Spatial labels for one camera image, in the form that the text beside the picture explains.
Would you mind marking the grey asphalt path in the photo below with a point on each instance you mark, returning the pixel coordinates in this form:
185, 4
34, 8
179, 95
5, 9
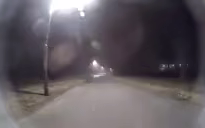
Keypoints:
113, 106

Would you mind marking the grass verge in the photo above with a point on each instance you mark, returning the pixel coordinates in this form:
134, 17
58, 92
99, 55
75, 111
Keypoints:
160, 88
33, 96

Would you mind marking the row of distant street lamps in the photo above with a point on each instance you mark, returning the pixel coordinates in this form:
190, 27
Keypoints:
95, 63

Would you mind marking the street lamp pole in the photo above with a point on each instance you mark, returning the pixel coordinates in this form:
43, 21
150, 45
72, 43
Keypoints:
46, 66

